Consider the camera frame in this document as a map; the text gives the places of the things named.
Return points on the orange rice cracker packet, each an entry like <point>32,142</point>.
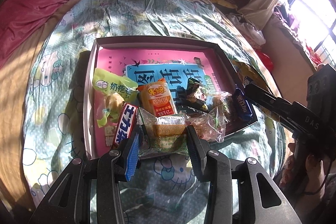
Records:
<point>156,98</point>

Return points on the right hand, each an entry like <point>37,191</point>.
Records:
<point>312,179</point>

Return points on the green clear pastry packet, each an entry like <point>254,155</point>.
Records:
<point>162,135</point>

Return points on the white plastic bag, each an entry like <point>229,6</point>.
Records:
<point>248,30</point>

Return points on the brown Snickers bar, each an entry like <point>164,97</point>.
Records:
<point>126,123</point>

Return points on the black green snack packet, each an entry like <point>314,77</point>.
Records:
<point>198,96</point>

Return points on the blue Oreo packet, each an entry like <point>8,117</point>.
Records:
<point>241,105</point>

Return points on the clear wrapped red candy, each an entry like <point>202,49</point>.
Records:
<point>209,127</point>

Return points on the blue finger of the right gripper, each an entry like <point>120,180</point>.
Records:
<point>267,102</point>

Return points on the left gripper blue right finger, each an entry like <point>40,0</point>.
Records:
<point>197,149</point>

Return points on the yellow wafer packet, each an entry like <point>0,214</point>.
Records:
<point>248,75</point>

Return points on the Hello Kitty green blanket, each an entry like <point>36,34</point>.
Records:
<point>164,190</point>

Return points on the grey shallow cardboard box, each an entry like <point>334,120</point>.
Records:
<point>161,42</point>

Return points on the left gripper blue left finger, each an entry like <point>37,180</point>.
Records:
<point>130,153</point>

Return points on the green milk candy packet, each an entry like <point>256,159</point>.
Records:
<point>115,91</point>

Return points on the red plastic bag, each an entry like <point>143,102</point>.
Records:
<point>264,61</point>

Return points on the clear wrapped brown snack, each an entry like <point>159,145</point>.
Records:
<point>224,103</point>

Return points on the pink and blue book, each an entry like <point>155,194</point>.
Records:
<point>145,65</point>

